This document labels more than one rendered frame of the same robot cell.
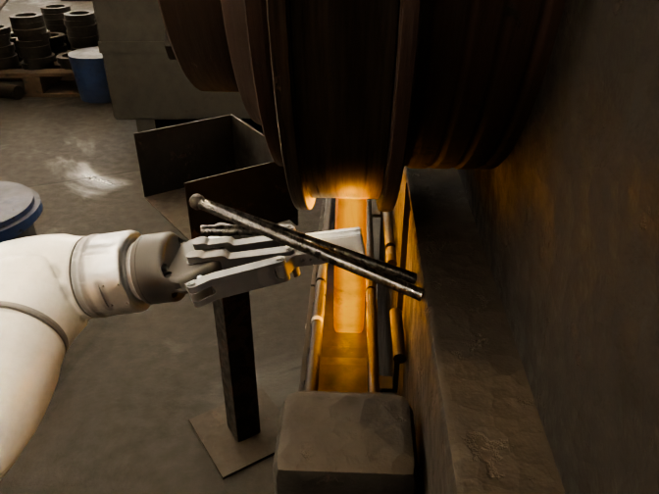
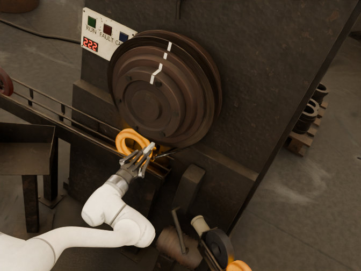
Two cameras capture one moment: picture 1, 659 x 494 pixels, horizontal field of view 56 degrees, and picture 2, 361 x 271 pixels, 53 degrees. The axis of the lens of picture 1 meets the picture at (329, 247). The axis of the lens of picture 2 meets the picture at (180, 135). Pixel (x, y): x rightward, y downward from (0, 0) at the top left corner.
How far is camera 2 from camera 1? 1.37 m
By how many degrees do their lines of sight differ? 61
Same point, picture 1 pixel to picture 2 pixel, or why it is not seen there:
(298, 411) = (188, 176)
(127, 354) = not seen: outside the picture
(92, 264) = (122, 186)
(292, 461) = (197, 180)
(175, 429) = not seen: hidden behind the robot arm
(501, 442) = (222, 158)
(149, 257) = (129, 176)
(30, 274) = (116, 199)
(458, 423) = (217, 159)
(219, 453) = not seen: hidden behind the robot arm
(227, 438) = (32, 235)
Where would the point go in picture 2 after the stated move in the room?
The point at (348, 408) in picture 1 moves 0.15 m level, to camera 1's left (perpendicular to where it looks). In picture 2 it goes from (191, 170) to (177, 192)
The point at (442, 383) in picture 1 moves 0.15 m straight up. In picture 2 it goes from (210, 157) to (221, 132)
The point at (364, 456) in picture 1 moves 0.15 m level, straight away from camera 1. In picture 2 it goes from (201, 173) to (172, 156)
